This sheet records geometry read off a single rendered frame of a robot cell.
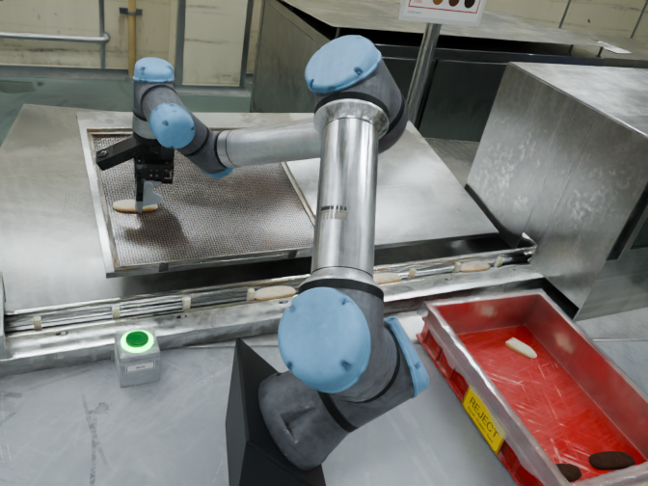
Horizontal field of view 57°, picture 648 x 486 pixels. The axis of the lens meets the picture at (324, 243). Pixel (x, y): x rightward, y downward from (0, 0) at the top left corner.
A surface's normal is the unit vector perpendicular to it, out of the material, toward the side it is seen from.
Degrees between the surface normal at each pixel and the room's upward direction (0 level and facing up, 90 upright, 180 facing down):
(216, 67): 90
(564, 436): 0
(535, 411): 0
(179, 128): 100
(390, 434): 0
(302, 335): 53
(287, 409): 35
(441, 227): 10
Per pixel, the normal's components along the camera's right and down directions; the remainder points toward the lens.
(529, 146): -0.90, 0.09
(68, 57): 0.40, 0.56
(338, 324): -0.44, -0.27
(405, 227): 0.24, -0.72
